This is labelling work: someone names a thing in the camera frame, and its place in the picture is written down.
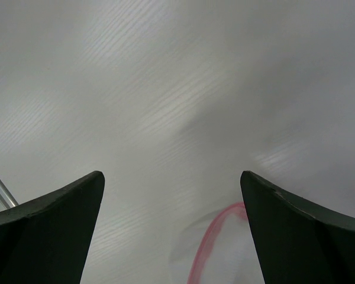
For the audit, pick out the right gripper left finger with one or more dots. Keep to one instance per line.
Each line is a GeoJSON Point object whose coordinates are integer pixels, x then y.
{"type": "Point", "coordinates": [47, 239]}

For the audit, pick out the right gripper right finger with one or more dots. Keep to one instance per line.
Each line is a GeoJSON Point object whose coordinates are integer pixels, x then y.
{"type": "Point", "coordinates": [296, 240]}

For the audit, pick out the spare white mesh laundry bag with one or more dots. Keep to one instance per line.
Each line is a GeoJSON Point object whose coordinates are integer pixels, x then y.
{"type": "Point", "coordinates": [217, 248]}

